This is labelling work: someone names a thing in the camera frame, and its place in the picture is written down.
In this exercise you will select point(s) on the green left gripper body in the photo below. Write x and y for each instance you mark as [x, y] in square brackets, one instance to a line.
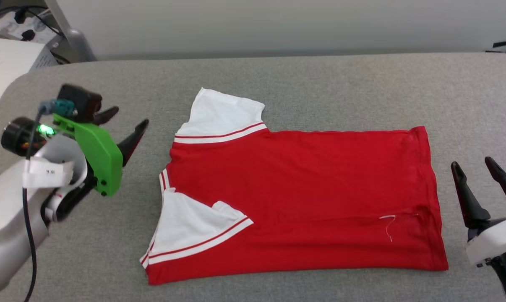
[102, 159]

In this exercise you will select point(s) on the red and white t-shirt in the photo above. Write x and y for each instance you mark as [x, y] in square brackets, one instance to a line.
[320, 180]

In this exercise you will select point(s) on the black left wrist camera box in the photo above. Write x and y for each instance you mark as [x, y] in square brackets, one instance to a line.
[83, 102]

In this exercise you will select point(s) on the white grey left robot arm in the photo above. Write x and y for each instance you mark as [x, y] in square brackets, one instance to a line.
[1, 218]

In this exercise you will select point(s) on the grey partition post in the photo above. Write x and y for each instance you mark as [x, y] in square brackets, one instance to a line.
[79, 46]

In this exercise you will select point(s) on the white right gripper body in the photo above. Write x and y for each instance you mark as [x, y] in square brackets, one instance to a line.
[496, 239]

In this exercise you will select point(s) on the black power plug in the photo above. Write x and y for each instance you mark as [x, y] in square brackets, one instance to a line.
[20, 16]
[28, 35]

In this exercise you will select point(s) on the white appliance box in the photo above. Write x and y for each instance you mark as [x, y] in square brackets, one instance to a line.
[9, 71]

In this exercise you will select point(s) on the grey fabric table cover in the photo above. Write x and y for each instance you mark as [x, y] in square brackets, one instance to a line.
[320, 84]

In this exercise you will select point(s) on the white power strip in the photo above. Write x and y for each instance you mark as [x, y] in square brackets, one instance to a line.
[41, 35]

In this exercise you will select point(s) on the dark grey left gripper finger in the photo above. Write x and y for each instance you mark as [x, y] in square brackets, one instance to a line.
[133, 140]
[106, 115]

